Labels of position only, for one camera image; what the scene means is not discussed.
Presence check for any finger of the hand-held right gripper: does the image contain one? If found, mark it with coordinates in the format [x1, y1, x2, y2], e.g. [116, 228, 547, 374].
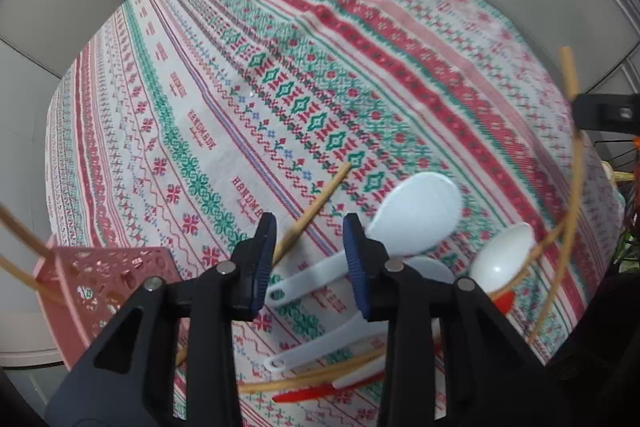
[572, 92, 640, 132]

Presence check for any colourful clutter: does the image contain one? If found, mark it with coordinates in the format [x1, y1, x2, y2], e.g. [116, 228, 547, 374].
[595, 134, 640, 268]

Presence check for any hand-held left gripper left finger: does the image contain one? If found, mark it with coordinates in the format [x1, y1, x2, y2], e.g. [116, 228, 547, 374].
[45, 213, 277, 427]

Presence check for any patterned red green tablecloth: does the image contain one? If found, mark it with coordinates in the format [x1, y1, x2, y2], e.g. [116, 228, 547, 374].
[45, 0, 626, 427]

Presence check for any bamboo chopstick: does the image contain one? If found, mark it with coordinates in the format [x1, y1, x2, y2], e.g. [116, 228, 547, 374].
[175, 162, 352, 365]
[0, 254, 68, 308]
[0, 204, 53, 260]
[527, 46, 596, 345]
[239, 219, 571, 394]

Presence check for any large white rice paddle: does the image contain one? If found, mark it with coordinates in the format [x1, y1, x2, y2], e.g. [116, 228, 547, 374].
[265, 172, 463, 305]

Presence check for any red plastic spoon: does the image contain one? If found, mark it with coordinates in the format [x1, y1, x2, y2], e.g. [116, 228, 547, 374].
[272, 289, 516, 404]

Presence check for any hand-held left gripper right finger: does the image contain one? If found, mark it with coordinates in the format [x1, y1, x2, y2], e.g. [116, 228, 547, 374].
[342, 213, 568, 427]

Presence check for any white plastic spoon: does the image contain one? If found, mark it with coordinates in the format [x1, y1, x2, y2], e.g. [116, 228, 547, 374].
[332, 222, 536, 390]

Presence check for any small white rice paddle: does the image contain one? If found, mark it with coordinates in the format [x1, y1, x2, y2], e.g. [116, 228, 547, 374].
[263, 255, 456, 374]

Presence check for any pink perforated utensil holder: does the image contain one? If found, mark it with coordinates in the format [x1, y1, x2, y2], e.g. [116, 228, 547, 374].
[32, 246, 183, 370]

